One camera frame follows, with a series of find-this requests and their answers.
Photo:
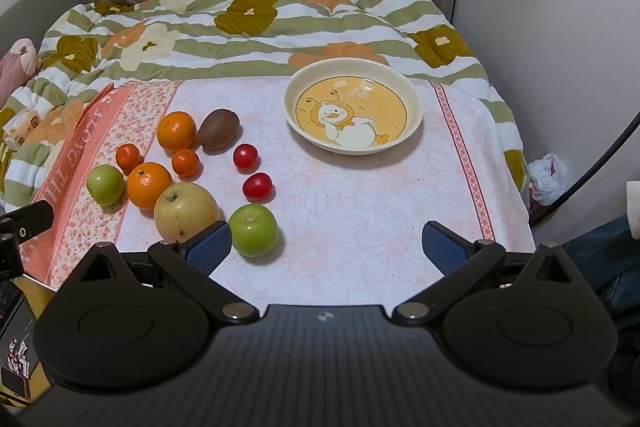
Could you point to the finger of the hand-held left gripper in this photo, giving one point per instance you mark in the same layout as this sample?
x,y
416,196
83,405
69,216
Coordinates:
x,y
30,219
9,257

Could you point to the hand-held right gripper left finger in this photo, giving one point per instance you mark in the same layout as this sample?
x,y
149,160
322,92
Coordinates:
x,y
210,249

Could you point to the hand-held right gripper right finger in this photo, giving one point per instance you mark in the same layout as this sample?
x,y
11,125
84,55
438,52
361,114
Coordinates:
x,y
442,249

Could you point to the green apple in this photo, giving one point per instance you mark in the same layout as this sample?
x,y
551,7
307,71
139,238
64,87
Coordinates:
x,y
105,184
253,229

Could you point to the large yellow apple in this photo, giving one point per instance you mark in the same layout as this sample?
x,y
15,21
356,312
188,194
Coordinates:
x,y
182,209

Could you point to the large orange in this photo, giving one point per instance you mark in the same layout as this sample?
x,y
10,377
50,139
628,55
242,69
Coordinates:
x,y
149,185
176,130

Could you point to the small mandarin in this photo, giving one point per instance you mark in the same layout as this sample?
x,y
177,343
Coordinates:
x,y
127,157
185,162

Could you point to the red cherry tomato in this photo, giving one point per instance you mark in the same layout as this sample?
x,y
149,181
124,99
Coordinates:
x,y
257,186
245,157

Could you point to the cream plate with duck print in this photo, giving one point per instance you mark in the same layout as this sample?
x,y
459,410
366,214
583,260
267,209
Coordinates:
x,y
354,107

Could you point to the small printed carton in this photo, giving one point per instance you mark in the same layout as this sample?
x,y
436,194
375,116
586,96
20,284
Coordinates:
x,y
21,127

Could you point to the pink floral towel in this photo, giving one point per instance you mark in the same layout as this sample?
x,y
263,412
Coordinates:
x,y
350,207

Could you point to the brown kiwi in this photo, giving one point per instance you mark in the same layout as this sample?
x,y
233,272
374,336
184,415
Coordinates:
x,y
219,129

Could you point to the white plastic bag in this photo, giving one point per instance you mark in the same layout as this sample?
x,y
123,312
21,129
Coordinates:
x,y
547,179

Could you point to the pink plush toy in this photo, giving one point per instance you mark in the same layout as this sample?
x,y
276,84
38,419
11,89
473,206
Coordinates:
x,y
17,64

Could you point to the person's blue jeans leg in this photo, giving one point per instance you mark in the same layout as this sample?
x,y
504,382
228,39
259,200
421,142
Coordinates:
x,y
607,257

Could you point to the green striped floral quilt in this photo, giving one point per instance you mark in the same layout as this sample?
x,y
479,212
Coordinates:
x,y
300,27

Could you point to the grey upholstered bed frame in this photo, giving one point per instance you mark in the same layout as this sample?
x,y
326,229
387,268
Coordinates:
x,y
40,2

